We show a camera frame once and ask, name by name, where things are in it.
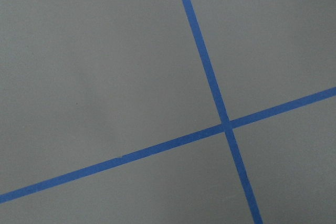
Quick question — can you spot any blue tape line lengthwise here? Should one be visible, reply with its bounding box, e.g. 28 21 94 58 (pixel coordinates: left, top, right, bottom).
182 0 263 223

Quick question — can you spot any blue tape line crosswise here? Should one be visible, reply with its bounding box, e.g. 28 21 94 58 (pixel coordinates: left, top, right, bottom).
1 87 335 204

